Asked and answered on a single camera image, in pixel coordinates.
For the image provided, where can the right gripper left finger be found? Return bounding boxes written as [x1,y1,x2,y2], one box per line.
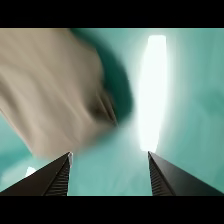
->
[0,151,74,197]

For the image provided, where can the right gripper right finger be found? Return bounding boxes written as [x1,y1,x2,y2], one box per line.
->
[147,150,224,197]

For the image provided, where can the beige garment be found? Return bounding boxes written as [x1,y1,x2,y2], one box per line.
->
[0,28,119,160]

